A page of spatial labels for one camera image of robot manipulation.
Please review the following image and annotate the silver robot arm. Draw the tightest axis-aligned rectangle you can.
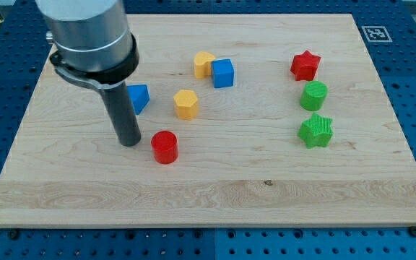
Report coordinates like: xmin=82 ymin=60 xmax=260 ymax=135
xmin=35 ymin=0 xmax=139 ymax=84

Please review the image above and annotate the yellow hexagon block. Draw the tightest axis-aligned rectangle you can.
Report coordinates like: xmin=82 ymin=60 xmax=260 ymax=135
xmin=173 ymin=90 xmax=199 ymax=120

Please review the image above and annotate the blue triangular prism block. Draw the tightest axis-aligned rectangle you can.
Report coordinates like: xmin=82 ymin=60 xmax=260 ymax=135
xmin=127 ymin=84 xmax=150 ymax=115

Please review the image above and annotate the red star block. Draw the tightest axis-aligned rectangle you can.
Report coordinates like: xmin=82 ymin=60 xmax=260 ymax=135
xmin=290 ymin=50 xmax=321 ymax=81

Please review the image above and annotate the green cylinder block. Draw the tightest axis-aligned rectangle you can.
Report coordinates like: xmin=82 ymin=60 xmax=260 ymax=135
xmin=300 ymin=81 xmax=328 ymax=111

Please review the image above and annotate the green star block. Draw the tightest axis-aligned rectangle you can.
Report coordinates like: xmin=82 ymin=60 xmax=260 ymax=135
xmin=298 ymin=113 xmax=333 ymax=149

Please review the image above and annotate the light wooden board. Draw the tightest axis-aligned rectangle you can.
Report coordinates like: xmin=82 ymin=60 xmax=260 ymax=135
xmin=0 ymin=14 xmax=416 ymax=229

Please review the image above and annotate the white fiducial marker tag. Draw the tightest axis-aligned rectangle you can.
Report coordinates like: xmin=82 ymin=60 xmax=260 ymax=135
xmin=361 ymin=25 xmax=392 ymax=43

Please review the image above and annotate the red cylinder block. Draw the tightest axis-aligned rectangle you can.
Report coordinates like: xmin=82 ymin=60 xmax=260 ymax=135
xmin=151 ymin=131 xmax=178 ymax=164

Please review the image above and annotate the yellow heart block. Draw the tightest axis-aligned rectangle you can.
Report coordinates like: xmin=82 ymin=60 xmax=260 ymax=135
xmin=194 ymin=51 xmax=216 ymax=79

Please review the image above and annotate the blue cube block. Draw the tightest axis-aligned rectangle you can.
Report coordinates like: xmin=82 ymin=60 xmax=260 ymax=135
xmin=212 ymin=58 xmax=235 ymax=88

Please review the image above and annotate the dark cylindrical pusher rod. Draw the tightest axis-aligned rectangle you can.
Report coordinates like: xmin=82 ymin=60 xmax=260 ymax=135
xmin=99 ymin=82 xmax=141 ymax=147

